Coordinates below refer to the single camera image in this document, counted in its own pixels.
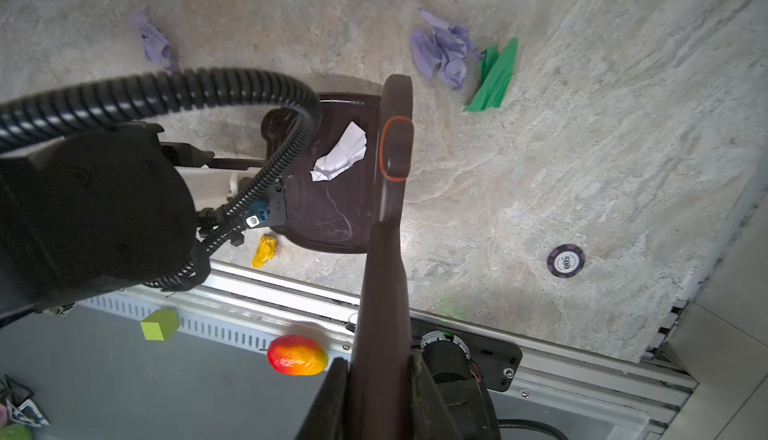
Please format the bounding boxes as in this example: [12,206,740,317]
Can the green paper scrap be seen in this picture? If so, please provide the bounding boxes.
[464,38,519,112]

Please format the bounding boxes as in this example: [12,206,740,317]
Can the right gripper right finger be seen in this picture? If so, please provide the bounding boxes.
[410,353,462,440]

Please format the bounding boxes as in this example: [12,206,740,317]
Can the yellow paper scrap front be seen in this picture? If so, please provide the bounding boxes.
[251,235,277,269]

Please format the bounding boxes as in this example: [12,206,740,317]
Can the white paper scrap right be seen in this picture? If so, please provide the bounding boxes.
[310,121,367,182]

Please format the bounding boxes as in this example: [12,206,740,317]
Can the aluminium rail frame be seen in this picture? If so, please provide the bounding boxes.
[86,262,697,439]

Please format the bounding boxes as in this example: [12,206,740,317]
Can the green foam cube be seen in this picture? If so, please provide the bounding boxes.
[140,309,180,341]

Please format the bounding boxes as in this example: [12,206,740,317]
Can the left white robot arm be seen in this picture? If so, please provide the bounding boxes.
[1,68,322,325]

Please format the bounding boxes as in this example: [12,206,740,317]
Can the dark brown dustpan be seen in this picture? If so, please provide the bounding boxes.
[273,92,380,254]

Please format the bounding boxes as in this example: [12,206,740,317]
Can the purple paper scrap right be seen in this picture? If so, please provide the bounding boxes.
[410,8,482,90]

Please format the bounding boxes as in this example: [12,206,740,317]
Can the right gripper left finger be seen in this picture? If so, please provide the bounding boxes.
[295,358,348,440]

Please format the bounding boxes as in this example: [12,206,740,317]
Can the red yellow toy mango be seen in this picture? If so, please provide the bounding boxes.
[267,335,329,376]

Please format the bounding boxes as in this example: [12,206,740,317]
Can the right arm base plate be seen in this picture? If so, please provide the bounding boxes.
[411,317,523,392]

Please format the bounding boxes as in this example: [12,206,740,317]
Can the small purple paper scrap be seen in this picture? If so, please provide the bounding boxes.
[130,8,179,72]

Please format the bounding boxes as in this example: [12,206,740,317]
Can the brown hand brush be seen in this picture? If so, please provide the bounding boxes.
[344,74,415,439]

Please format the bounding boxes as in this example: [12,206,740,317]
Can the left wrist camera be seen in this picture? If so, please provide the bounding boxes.
[243,183,287,229]

